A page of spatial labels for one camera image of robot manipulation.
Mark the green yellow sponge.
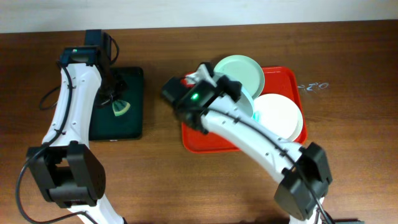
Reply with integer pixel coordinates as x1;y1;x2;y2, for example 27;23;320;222
112;100;131;117

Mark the light blue plate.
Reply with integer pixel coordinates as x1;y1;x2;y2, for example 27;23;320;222
213;72;254;118

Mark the pale green plate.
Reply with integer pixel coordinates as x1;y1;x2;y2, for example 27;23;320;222
214;55;266;99

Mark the white plate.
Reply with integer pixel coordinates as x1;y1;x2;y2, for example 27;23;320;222
252;93;303;141

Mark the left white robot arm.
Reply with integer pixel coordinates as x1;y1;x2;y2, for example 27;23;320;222
22;30;125;223

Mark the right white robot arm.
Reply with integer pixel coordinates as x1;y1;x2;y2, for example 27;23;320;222
161;62;334;223

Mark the black water tray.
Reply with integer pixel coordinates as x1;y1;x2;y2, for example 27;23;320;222
89;67;144;141

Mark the red serving tray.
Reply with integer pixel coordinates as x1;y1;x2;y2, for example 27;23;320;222
182;67;303;154

